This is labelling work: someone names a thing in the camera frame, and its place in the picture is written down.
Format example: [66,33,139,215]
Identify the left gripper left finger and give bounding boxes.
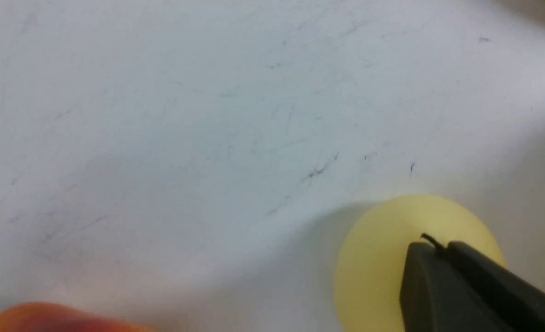
[399,242,515,332]

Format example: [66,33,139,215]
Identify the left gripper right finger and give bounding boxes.
[445,241,545,332]

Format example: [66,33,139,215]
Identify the yellow bun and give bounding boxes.
[334,194,507,332]

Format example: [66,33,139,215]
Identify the orange toy tangerine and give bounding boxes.
[0,302,152,332]

